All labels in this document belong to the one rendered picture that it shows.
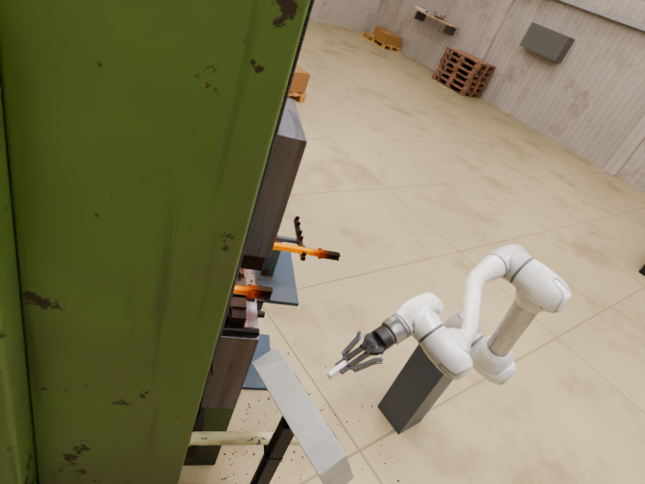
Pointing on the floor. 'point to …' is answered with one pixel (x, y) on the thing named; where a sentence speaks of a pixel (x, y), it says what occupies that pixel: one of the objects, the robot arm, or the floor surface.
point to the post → (275, 452)
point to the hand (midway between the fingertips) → (337, 370)
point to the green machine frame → (132, 210)
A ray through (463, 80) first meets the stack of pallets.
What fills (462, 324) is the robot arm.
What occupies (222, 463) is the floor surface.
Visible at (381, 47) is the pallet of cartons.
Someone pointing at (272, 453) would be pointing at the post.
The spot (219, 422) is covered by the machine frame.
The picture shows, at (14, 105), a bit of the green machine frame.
